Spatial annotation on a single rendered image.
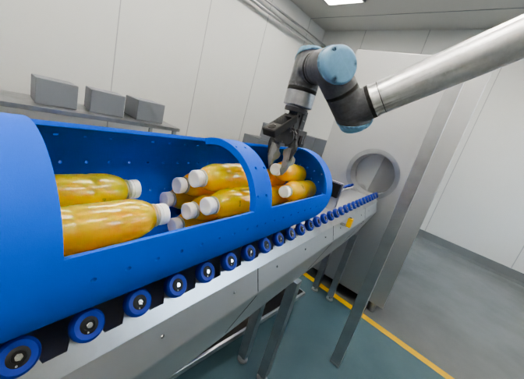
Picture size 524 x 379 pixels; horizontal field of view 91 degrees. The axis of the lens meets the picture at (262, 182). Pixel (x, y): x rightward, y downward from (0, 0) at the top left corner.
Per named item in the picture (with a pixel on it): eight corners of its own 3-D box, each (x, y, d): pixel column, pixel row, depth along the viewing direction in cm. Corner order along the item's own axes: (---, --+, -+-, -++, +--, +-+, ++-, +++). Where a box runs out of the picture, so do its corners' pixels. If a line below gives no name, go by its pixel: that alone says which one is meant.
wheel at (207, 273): (216, 260, 57) (210, 261, 58) (200, 260, 54) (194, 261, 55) (216, 281, 55) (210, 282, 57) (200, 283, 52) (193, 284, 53)
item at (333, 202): (334, 210, 139) (344, 183, 135) (332, 211, 135) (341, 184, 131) (318, 203, 144) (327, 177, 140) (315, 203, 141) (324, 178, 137)
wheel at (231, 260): (238, 251, 63) (232, 252, 64) (224, 250, 60) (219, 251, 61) (238, 270, 62) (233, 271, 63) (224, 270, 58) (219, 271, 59)
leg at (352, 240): (333, 299, 217) (359, 234, 201) (331, 302, 212) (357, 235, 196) (327, 295, 220) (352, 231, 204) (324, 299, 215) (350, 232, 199)
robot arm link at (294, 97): (307, 91, 72) (280, 86, 77) (302, 108, 73) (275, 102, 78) (320, 98, 79) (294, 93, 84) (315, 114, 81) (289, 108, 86)
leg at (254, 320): (249, 359, 144) (279, 264, 129) (242, 366, 139) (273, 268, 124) (242, 352, 147) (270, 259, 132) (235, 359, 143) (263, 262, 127)
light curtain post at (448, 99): (341, 362, 159) (465, 79, 117) (338, 368, 154) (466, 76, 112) (332, 355, 162) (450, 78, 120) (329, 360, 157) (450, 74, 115)
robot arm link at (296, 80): (309, 40, 68) (293, 46, 77) (295, 87, 72) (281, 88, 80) (337, 52, 72) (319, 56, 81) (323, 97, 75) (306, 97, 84)
